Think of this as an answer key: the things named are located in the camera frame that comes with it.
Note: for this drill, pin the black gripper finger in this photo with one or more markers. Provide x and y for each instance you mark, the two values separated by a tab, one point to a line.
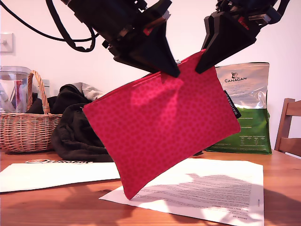
124	56
157	51
225	40
208	23

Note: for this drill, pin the pink fabric zip pouch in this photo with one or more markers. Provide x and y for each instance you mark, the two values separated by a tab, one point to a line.
164	129

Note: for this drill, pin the silver green pet food bag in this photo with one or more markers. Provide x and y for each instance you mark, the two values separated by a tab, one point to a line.
249	94

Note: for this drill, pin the grey capped flask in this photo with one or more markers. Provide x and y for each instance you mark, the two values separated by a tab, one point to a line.
46	83

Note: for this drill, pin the black and grey jacket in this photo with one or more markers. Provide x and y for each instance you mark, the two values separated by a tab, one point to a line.
70	141

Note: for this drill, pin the small black cloth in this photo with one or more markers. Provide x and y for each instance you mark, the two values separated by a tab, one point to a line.
36	107

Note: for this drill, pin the wooden chair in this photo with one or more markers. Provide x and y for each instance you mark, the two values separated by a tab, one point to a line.
285	122

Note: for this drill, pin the clear plastic jug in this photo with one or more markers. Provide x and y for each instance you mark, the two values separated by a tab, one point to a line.
14	94

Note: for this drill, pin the black white LeRobot sticker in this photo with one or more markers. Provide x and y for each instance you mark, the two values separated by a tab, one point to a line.
56	162

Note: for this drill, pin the printed white paper sheet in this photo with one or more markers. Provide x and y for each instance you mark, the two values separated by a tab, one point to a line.
223	169

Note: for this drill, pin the blank white paper sheet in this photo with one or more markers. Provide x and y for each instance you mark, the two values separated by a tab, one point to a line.
47	176

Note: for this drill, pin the white wall switch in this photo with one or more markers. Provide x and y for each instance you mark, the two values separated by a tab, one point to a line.
5	43

